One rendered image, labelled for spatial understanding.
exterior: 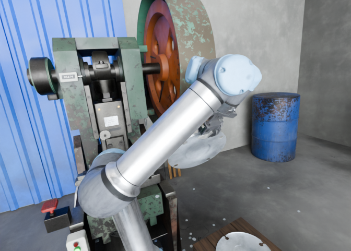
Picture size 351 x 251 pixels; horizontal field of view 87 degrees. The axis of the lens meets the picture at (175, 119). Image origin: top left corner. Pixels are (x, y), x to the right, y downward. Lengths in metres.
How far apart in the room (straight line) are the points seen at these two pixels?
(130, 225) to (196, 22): 0.80
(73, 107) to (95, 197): 0.66
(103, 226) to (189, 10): 1.13
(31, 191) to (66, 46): 1.90
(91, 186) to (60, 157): 2.02
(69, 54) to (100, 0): 1.44
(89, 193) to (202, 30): 0.74
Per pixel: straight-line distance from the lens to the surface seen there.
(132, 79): 1.02
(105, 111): 1.07
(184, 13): 0.91
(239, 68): 0.36
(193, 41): 0.85
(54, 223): 1.12
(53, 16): 2.36
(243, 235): 1.33
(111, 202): 0.42
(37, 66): 1.09
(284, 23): 3.74
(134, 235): 0.66
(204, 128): 0.64
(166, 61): 1.14
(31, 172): 2.54
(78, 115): 1.03
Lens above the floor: 1.30
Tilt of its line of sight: 14 degrees down
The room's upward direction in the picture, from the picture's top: 5 degrees counter-clockwise
